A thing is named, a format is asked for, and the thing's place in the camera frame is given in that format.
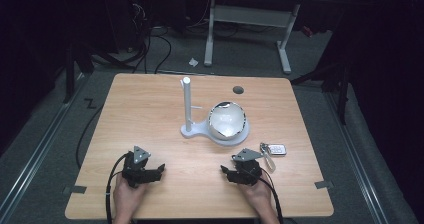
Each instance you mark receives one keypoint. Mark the person's right hand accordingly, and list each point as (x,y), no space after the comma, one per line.
(256,195)

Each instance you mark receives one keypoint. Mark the silver car key fob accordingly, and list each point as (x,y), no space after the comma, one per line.
(277,149)

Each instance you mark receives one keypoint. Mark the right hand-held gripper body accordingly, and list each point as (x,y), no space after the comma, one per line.
(248,170)

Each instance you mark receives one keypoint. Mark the grey tape piece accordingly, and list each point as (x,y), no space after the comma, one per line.
(324,184)
(75,189)

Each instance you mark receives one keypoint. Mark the white-legged background desk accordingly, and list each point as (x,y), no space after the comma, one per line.
(250,15)

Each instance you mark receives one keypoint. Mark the white stand with pole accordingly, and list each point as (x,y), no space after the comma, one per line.
(187,100)

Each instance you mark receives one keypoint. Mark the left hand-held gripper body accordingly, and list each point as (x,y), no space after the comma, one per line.
(135,172)

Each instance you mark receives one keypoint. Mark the dark metal stand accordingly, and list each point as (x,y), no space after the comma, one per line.
(341,90)
(69,74)

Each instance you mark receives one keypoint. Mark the crumpled white paper scrap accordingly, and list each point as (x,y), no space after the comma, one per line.
(193,62)

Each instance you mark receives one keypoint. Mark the metal floor rail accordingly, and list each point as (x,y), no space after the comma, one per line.
(36,150)
(356,157)

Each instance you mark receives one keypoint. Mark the white bowl with metallic rim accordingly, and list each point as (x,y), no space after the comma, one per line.
(227,121)

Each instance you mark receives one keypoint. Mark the person's left hand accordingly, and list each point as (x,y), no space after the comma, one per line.
(126,197)

